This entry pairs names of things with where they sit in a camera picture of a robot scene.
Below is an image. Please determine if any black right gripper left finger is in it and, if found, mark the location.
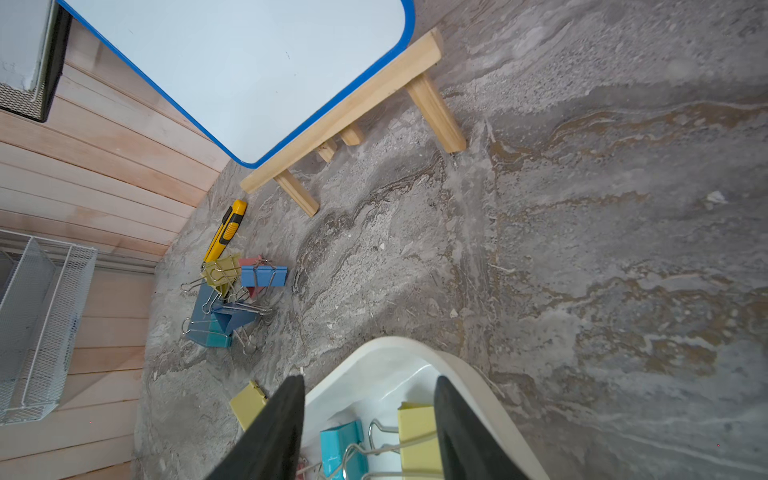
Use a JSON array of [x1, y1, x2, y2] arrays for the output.
[[208, 375, 305, 479]]

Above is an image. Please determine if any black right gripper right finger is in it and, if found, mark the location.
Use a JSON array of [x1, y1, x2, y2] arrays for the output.
[[434, 376, 528, 480]]

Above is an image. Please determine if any yellow binder clip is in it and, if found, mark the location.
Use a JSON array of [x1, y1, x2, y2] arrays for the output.
[[201, 254, 241, 297], [229, 381, 267, 432]]

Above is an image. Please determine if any teal binder clip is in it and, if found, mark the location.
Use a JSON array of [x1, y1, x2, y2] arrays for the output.
[[182, 319, 232, 348], [320, 420, 369, 479]]

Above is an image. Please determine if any white plastic storage box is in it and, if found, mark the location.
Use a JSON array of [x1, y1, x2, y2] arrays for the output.
[[301, 337, 548, 479]]

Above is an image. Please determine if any blue binder clip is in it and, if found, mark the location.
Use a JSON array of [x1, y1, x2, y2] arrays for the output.
[[209, 302, 272, 336], [256, 265, 288, 288]]

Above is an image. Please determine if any pink binder clip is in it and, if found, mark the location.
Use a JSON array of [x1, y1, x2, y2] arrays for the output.
[[238, 255, 265, 299]]

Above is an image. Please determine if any yellow black utility knife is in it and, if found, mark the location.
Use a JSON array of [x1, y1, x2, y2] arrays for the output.
[[203, 200, 248, 264]]

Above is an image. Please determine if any small wooden easel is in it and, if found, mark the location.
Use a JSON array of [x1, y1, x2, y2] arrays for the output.
[[240, 28, 467, 217]]

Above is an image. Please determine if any white wire mesh shelf rack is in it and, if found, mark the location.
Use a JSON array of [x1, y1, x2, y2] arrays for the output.
[[1, 230, 98, 426]]

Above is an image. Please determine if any white board blue frame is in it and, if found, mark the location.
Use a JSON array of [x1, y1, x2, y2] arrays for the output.
[[65, 0, 416, 169]]

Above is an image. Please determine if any black mesh wall tray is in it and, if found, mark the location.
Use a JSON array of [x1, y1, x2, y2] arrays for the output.
[[1, 0, 72, 123]]

